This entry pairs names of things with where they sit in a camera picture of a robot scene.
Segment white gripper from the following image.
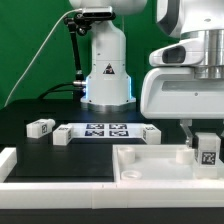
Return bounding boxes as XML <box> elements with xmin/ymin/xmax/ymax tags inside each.
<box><xmin>140</xmin><ymin>67</ymin><xmax>224</xmax><ymax>148</ymax></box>

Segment white camera cable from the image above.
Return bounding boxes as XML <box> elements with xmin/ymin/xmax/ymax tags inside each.
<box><xmin>3</xmin><ymin>8</ymin><xmax>84</xmax><ymax>108</ymax></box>

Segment white U-shaped obstacle fence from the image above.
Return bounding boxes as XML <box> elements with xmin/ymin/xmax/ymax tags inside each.
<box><xmin>0</xmin><ymin>147</ymin><xmax>224</xmax><ymax>209</ymax></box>

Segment black base cables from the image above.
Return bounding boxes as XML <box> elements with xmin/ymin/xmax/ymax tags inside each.
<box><xmin>37</xmin><ymin>82</ymin><xmax>84</xmax><ymax>101</ymax></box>

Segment grey camera on mount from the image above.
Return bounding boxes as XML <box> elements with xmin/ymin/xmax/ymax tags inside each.
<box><xmin>82</xmin><ymin>6</ymin><xmax>115</xmax><ymax>20</ymax></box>

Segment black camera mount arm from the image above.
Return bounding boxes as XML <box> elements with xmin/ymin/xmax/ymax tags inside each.
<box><xmin>63</xmin><ymin>16</ymin><xmax>86</xmax><ymax>88</ymax></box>

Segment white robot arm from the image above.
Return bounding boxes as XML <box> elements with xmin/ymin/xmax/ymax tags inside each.
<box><xmin>69</xmin><ymin>0</ymin><xmax>224</xmax><ymax>149</ymax></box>

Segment white fiducial marker base plate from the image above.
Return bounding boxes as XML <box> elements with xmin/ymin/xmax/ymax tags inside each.
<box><xmin>70</xmin><ymin>123</ymin><xmax>144</xmax><ymax>138</ymax></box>

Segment white square table top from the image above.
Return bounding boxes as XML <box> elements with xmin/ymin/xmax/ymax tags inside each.
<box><xmin>112</xmin><ymin>145</ymin><xmax>224</xmax><ymax>182</ymax></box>

